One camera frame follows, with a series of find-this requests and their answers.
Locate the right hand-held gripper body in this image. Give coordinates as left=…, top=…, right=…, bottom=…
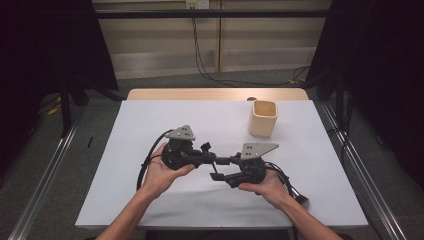
left=226, top=142, right=280, bottom=188

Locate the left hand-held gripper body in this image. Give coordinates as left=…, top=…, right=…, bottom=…
left=161, top=124, right=203, bottom=171

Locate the beige square cup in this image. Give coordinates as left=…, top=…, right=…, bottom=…
left=248, top=99, right=279, bottom=138

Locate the thick black-handled makeup brush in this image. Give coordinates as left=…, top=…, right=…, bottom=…
left=287, top=185, right=310, bottom=207

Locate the person's left hand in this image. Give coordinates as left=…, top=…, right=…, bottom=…
left=141, top=143, right=196, bottom=201

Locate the person's right hand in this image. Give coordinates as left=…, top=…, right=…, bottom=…
left=238, top=171, right=294, bottom=211

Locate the white table cover sheet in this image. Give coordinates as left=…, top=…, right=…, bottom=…
left=74, top=99, right=369, bottom=229

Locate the black metal stand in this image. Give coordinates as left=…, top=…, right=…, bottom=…
left=58, top=78, right=74, bottom=138

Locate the black curtain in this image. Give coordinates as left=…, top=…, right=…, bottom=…
left=0, top=0, right=119, bottom=168
left=304, top=0, right=424, bottom=181

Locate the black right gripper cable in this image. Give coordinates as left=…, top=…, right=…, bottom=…
left=264, top=161, right=298, bottom=198

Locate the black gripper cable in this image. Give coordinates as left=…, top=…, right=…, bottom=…
left=264, top=161, right=298, bottom=198
left=135, top=129, right=175, bottom=192

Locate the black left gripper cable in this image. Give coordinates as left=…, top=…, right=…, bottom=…
left=135, top=129, right=175, bottom=192

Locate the black hanging wall cable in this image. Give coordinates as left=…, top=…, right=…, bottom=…
left=190, top=8, right=311, bottom=87

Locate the aluminium floor rail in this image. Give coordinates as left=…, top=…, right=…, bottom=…
left=319, top=101, right=409, bottom=240
left=7, top=108, right=86, bottom=240

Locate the black horizontal wall bar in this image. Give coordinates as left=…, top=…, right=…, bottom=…
left=94, top=9, right=331, bottom=20

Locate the white wall socket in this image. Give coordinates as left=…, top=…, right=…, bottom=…
left=185, top=0, right=210, bottom=10

